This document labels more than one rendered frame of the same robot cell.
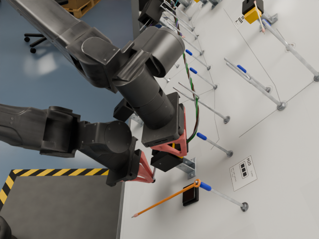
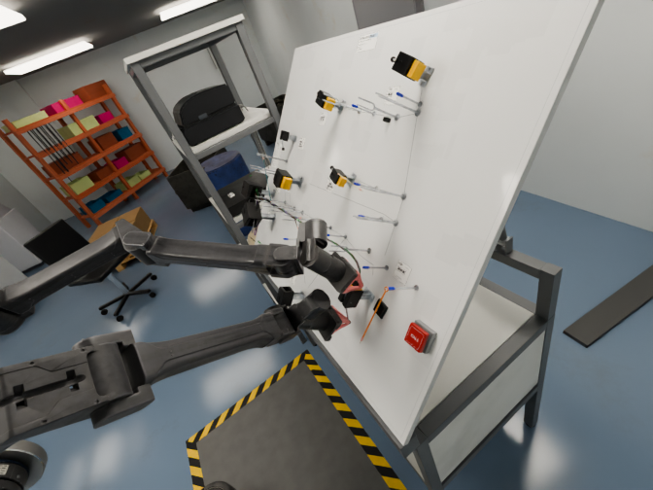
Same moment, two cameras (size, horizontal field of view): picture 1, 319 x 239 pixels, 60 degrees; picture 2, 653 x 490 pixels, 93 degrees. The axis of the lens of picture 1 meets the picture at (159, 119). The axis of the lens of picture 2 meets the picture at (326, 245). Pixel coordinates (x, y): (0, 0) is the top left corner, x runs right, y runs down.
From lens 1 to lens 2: 0.33 m
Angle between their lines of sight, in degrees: 15
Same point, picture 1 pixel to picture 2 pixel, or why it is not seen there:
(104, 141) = (317, 305)
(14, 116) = (260, 324)
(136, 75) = (317, 253)
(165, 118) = (342, 268)
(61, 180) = (244, 412)
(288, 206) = (435, 268)
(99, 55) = (289, 256)
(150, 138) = (341, 286)
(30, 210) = (233, 461)
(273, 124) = (398, 234)
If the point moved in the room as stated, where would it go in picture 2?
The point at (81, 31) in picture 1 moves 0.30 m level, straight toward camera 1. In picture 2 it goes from (265, 250) to (367, 292)
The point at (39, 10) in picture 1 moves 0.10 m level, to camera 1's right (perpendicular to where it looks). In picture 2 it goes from (224, 255) to (261, 232)
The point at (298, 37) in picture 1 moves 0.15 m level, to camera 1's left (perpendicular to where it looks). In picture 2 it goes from (377, 180) to (335, 206)
